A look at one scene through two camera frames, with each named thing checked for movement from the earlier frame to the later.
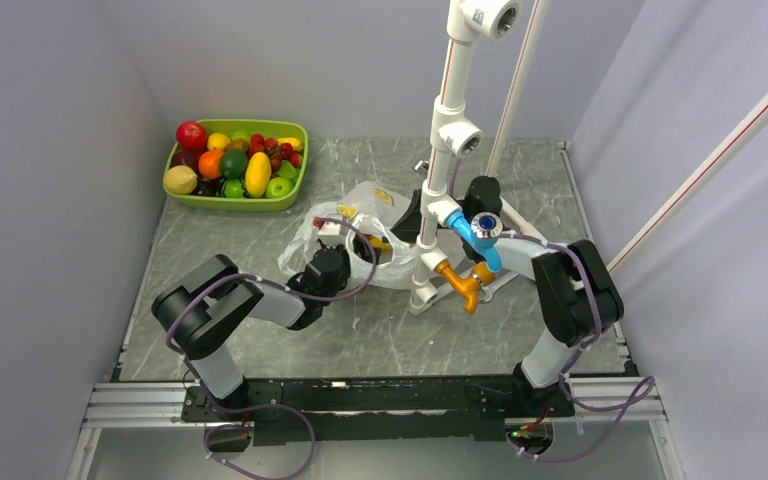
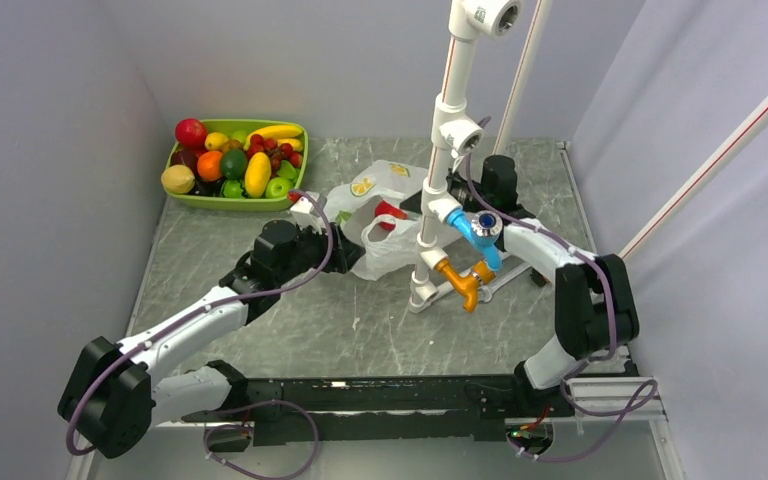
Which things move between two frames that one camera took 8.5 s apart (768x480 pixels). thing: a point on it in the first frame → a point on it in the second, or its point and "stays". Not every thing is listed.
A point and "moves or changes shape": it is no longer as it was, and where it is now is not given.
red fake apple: (191, 135) stays
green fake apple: (278, 187) stays
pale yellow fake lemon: (180, 179) stays
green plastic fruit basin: (266, 128) stays
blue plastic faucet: (482, 231) stays
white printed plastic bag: (362, 220) moves or changes shape
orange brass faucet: (466, 287) stays
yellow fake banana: (379, 243) → (283, 134)
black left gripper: (342, 248) → (345, 256)
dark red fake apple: (186, 157) stays
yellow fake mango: (258, 174) stays
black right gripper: (410, 225) → (415, 203)
